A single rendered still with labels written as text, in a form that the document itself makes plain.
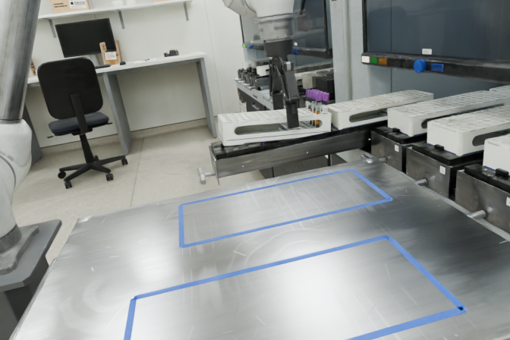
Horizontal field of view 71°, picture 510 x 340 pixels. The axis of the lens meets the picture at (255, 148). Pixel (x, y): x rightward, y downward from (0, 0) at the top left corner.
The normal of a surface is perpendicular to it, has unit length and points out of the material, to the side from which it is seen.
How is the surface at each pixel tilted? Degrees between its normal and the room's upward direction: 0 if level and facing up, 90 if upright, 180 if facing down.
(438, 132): 90
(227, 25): 90
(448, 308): 0
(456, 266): 0
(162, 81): 90
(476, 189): 90
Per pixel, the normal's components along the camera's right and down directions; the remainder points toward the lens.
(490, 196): -0.96, 0.19
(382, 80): 0.24, 0.29
